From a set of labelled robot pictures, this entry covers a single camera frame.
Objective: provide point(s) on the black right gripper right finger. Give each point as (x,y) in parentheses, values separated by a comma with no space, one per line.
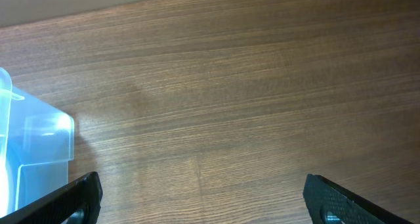
(327,202)

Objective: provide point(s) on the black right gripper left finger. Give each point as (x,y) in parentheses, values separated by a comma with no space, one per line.
(76,202)

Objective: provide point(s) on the clear plastic storage bin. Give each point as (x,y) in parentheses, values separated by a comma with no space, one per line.
(37,144)

